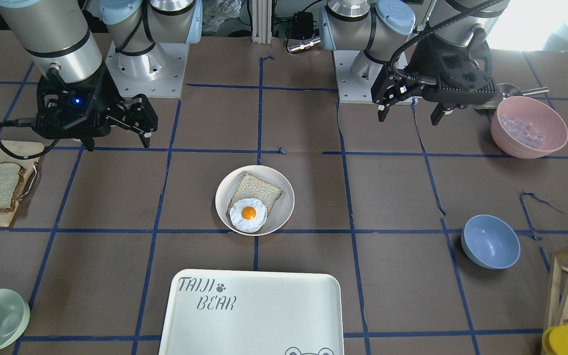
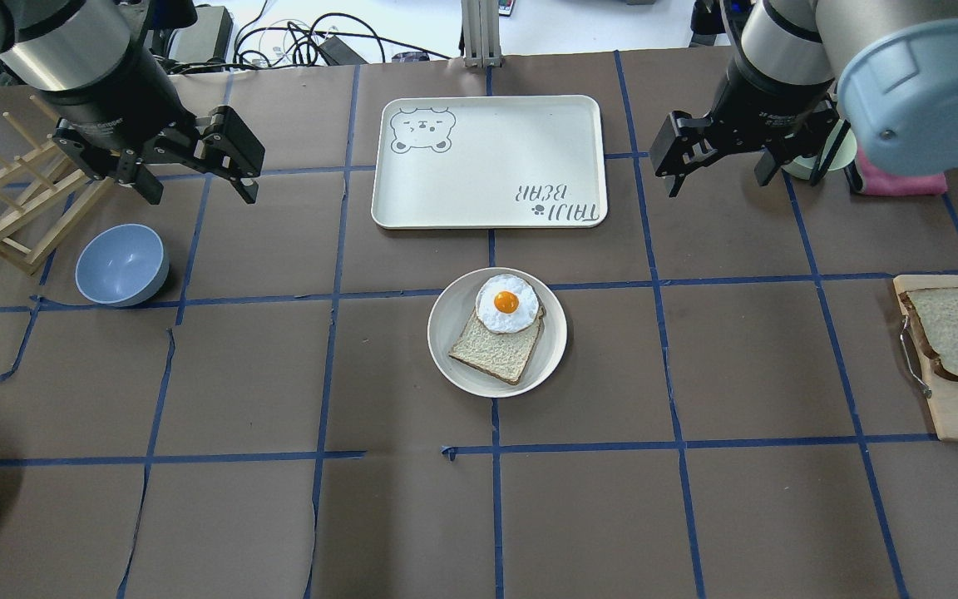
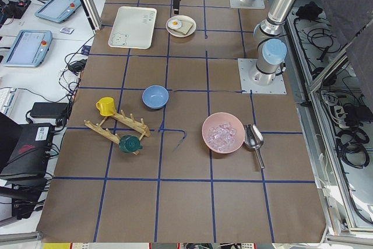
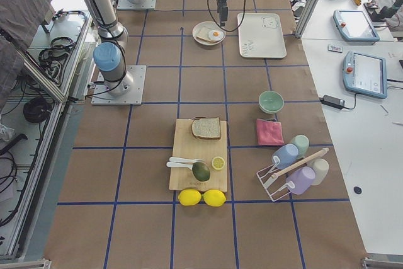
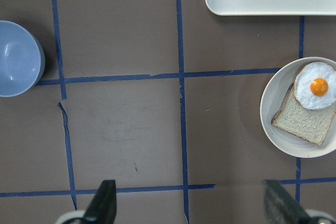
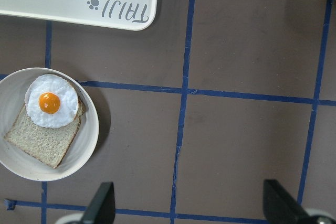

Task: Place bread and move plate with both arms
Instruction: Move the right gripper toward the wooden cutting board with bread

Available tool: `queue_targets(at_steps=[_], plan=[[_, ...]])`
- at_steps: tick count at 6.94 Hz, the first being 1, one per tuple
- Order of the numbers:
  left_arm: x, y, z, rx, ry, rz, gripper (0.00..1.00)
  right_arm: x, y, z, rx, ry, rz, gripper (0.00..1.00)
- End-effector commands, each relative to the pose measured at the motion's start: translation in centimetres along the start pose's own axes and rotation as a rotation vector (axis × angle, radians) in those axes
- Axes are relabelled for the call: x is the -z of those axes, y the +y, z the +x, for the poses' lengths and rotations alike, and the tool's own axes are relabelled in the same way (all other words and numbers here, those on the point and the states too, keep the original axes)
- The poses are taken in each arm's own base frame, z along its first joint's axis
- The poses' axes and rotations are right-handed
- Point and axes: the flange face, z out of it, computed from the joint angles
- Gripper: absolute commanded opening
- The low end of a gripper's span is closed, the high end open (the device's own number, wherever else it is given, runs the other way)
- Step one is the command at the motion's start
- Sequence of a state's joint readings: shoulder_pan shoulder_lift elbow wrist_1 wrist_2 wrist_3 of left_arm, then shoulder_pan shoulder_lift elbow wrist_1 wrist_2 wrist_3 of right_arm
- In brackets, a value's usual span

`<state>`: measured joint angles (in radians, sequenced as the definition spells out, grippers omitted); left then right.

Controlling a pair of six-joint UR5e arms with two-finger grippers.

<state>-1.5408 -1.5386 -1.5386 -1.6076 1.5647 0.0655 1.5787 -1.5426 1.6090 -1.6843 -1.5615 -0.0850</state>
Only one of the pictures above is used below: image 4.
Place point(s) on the white wire cup rack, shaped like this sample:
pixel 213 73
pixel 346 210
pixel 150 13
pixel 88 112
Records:
pixel 274 180

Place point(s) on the left whole lemon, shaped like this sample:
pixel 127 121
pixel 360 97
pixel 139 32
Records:
pixel 189 197

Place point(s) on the white round plate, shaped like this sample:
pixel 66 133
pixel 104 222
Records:
pixel 208 24

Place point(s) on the white cup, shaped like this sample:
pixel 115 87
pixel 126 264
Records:
pixel 321 168

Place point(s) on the bread slice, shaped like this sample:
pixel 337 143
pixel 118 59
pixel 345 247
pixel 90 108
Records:
pixel 203 34
pixel 206 128

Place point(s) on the upper teach pendant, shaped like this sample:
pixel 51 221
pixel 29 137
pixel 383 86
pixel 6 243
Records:
pixel 355 26

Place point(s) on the white plastic knife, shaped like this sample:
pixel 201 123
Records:
pixel 179 165

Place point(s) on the blue cup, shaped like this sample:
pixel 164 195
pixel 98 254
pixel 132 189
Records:
pixel 285 156

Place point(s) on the avocado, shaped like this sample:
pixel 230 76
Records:
pixel 201 171

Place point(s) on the green bowl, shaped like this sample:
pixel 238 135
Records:
pixel 270 102

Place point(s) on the black power adapter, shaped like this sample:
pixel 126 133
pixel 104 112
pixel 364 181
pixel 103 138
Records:
pixel 332 102

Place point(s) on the wooden cutting board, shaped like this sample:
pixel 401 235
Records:
pixel 185 145

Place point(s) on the white bear tray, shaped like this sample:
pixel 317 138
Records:
pixel 260 36

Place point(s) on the half lemon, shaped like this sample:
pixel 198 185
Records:
pixel 218 163

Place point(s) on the lower teach pendant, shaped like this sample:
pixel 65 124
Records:
pixel 365 74

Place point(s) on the fried egg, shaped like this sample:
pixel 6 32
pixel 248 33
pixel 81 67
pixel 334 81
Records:
pixel 215 35

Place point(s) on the right whole lemon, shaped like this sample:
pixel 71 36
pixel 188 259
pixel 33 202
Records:
pixel 214 198

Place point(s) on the green cup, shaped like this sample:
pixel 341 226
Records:
pixel 302 143

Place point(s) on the teach pendant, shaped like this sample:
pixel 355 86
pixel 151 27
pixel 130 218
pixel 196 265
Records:
pixel 355 26
pixel 365 74

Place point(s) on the whole lemon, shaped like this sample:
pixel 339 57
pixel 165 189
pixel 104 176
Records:
pixel 214 198
pixel 189 197

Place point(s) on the pink cloth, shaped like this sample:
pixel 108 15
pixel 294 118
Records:
pixel 269 133

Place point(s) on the white plastic fork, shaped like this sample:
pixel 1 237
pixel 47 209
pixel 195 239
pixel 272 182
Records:
pixel 185 160

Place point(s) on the purple cup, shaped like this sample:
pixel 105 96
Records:
pixel 300 180

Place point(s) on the bread slice on plate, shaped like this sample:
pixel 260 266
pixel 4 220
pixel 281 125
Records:
pixel 203 34

